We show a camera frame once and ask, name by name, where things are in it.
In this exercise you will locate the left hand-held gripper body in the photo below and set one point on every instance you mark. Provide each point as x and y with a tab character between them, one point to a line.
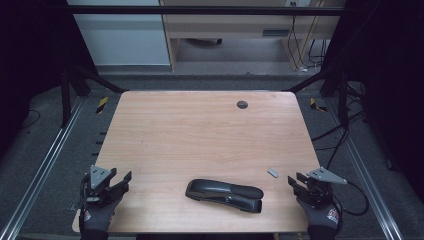
98	176

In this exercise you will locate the round dark table grommet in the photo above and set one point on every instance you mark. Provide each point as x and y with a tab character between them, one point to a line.
242	104

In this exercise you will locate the black frame post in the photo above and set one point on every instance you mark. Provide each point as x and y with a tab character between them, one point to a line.
65	100
343	100

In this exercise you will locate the yellow black tape strip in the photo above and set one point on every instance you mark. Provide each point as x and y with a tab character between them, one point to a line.
102	105
314	104

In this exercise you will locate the white cabinet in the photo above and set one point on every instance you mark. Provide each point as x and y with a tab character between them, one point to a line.
123	40

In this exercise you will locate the black diagonal frame strut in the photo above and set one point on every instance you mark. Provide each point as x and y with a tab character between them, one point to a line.
100	80
310	81

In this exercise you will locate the black curtain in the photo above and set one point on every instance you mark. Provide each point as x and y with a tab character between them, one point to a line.
30	50
390	83

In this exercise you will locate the grey tape piece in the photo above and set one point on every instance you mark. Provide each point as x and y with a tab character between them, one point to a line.
74	206

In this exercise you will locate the black horizontal frame bar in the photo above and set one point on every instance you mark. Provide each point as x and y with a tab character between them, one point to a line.
200	10

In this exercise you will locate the silver staple strip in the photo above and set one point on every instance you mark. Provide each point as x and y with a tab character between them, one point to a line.
273	172

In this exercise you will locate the black stapler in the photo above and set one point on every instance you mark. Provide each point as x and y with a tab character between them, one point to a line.
223	195

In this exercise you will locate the aluminium floor rail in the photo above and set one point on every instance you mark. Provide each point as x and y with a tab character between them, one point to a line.
365	173
43	166

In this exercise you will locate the person's left hand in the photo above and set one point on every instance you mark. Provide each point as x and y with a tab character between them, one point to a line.
96	218

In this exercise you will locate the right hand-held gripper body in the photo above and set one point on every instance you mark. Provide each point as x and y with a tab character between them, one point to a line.
321	175

